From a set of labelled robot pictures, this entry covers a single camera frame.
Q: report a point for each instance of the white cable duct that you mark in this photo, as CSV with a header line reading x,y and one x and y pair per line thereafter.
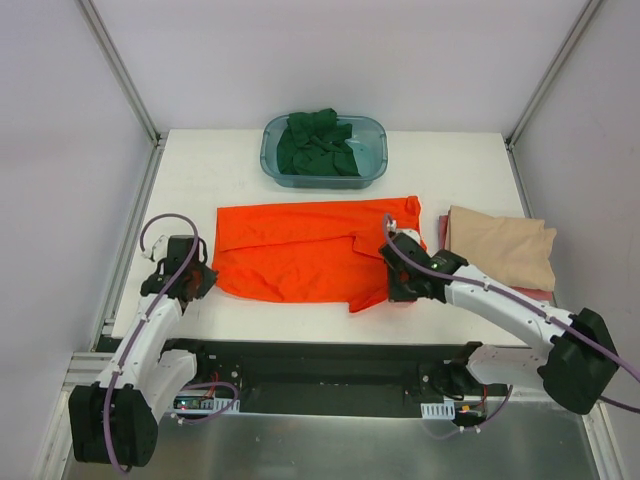
x,y
438,411
190,405

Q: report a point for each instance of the aluminium frame post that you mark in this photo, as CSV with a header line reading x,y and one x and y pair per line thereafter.
x,y
109,50
567,47

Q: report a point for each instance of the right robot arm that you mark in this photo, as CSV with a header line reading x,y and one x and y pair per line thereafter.
x,y
569,356

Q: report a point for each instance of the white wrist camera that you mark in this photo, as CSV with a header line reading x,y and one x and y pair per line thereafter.
x,y
395,230
157,251

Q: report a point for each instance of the right white cable duct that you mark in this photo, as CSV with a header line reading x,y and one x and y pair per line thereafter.
x,y
438,411

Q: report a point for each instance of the left white cable duct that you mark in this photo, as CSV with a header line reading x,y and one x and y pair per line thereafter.
x,y
190,405

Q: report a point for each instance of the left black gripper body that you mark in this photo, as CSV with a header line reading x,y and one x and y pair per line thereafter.
x,y
195,279

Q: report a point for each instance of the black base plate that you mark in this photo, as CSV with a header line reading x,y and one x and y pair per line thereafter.
x,y
386,381

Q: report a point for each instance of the teal plastic bin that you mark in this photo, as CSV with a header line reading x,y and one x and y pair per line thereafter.
x,y
369,144

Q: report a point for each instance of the orange t shirt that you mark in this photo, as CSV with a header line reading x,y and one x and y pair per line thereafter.
x,y
316,252

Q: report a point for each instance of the left aluminium frame post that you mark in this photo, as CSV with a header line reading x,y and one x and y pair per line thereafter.
x,y
109,50

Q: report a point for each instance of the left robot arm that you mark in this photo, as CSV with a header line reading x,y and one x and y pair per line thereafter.
x,y
115,419

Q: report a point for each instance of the beige folded t shirt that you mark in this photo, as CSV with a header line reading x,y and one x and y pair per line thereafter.
x,y
513,251

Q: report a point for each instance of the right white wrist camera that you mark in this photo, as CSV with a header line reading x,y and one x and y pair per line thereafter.
x,y
395,230

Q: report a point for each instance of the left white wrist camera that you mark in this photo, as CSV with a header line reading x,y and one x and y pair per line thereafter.
x,y
157,251

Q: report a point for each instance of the dark green t shirt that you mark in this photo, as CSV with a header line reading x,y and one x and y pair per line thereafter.
x,y
316,144

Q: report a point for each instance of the right aluminium frame post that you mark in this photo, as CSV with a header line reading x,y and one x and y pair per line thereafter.
x,y
567,47

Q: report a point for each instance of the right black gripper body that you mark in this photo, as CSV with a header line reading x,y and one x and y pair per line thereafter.
x,y
400,282

